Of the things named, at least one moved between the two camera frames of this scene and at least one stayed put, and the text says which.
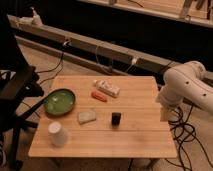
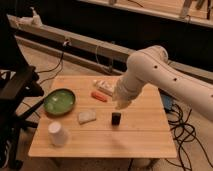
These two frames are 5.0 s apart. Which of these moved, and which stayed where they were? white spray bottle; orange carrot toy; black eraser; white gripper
Moved: white gripper
Stayed: black eraser; orange carrot toy; white spray bottle
